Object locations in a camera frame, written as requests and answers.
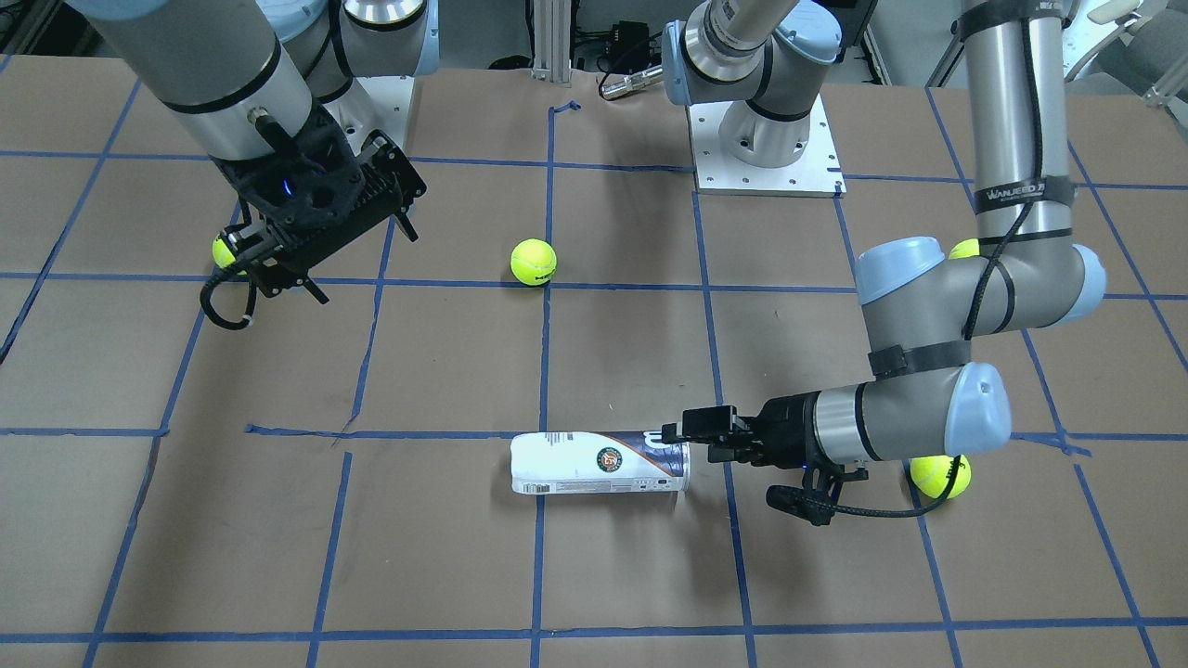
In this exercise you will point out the tennis ball far end row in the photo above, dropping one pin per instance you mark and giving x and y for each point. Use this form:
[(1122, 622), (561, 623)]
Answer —
[(224, 257)]

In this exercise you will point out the clear tennis ball can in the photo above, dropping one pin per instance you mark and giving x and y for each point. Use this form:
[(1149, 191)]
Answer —
[(584, 462)]

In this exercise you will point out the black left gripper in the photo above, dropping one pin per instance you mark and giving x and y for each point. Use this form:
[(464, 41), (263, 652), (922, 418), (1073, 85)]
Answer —
[(787, 426)]

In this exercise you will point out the silver flashlight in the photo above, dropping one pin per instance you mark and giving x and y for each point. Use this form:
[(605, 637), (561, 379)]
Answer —
[(631, 83)]

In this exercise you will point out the tennis ball middle of row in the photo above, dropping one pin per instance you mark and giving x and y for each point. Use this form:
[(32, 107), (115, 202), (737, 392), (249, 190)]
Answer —
[(533, 262)]

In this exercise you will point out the tennis ball near table centre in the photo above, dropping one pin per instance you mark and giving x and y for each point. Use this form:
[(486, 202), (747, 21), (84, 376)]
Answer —
[(931, 474)]

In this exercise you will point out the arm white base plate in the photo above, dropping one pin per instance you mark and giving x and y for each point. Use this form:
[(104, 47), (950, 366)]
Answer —
[(736, 152), (376, 103)]

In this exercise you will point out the aluminium frame post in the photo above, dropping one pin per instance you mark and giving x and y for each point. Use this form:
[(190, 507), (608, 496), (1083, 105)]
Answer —
[(552, 40)]

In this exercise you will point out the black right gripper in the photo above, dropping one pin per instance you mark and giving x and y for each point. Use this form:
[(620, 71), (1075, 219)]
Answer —
[(238, 192)]

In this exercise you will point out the tennis ball near base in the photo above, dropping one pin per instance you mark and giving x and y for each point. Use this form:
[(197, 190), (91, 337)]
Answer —
[(965, 249)]

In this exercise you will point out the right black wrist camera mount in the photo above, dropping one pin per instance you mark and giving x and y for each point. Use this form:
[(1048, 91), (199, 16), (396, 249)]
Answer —
[(310, 179)]

